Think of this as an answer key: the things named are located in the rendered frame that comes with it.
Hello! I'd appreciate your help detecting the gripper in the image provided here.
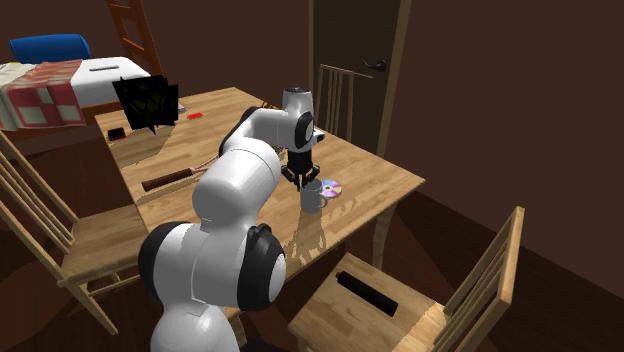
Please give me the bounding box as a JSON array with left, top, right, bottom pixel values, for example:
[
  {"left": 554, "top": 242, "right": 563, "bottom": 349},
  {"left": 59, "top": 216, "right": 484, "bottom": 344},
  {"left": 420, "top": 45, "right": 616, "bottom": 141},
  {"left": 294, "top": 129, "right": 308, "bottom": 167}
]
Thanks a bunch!
[{"left": 281, "top": 149, "right": 321, "bottom": 193}]

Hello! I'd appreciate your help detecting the grey mug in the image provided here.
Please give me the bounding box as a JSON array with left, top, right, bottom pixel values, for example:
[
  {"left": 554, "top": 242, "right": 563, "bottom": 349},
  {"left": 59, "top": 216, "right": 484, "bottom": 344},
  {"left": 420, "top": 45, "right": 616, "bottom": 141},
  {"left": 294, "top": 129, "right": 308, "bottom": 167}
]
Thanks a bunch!
[{"left": 299, "top": 178, "right": 330, "bottom": 214}]

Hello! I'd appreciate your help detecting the shiny compact disc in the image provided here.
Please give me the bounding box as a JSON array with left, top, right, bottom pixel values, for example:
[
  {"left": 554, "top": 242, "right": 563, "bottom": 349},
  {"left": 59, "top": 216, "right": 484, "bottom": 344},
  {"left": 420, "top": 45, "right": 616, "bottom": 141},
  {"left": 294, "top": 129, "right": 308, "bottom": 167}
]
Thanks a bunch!
[{"left": 321, "top": 179, "right": 343, "bottom": 199}]

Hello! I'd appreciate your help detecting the wooden table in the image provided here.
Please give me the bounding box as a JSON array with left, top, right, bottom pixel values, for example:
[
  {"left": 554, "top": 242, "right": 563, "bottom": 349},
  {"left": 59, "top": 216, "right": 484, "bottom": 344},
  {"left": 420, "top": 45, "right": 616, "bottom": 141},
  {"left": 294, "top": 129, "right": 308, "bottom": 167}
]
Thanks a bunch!
[{"left": 93, "top": 86, "right": 426, "bottom": 348}]

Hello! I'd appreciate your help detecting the wooden chair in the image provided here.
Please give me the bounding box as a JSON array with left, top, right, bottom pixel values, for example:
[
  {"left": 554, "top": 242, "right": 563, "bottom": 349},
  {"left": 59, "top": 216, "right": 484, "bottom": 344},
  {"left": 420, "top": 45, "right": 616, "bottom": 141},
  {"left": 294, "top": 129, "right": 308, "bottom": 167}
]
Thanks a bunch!
[
  {"left": 286, "top": 206, "right": 526, "bottom": 352},
  {"left": 0, "top": 130, "right": 150, "bottom": 337},
  {"left": 314, "top": 63, "right": 374, "bottom": 144}
]

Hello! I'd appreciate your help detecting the dark wooden door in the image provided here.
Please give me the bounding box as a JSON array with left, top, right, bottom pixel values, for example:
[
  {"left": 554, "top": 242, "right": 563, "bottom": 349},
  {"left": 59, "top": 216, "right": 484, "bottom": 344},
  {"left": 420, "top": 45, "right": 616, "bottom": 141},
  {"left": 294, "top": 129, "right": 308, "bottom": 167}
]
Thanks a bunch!
[{"left": 307, "top": 0, "right": 414, "bottom": 158}]

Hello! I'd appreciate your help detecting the black cylinder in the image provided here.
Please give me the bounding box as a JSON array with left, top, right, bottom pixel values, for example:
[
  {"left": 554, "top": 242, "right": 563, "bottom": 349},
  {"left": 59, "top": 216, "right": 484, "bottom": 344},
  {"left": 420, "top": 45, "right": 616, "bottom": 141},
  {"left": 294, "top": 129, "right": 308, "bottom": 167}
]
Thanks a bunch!
[{"left": 335, "top": 270, "right": 399, "bottom": 318}]

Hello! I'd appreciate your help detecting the black plant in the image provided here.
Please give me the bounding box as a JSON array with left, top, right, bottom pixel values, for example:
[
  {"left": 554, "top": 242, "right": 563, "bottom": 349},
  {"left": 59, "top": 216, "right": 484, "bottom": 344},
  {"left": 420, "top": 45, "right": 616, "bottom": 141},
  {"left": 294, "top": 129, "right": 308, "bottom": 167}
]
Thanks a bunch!
[{"left": 111, "top": 74, "right": 180, "bottom": 135}]

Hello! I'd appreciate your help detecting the wooden ladder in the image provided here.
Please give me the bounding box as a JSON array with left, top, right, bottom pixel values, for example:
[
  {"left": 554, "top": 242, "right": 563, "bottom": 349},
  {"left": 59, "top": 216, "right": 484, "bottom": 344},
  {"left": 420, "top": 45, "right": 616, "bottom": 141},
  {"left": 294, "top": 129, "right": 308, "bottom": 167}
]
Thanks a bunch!
[{"left": 106, "top": 0, "right": 164, "bottom": 77}]

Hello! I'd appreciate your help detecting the bed with checkered blanket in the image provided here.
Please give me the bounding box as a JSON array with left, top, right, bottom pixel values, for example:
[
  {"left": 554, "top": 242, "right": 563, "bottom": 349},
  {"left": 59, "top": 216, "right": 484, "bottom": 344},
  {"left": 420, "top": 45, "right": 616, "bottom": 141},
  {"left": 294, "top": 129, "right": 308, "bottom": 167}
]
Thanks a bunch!
[{"left": 0, "top": 33, "right": 153, "bottom": 144}]

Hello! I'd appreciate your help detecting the brown handled kitchen tool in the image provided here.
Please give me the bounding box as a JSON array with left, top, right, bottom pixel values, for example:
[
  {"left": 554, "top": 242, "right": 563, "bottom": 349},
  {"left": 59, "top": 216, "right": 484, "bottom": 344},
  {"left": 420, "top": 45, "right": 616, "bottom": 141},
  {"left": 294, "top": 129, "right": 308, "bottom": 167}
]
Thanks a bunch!
[{"left": 141, "top": 154, "right": 220, "bottom": 193}]

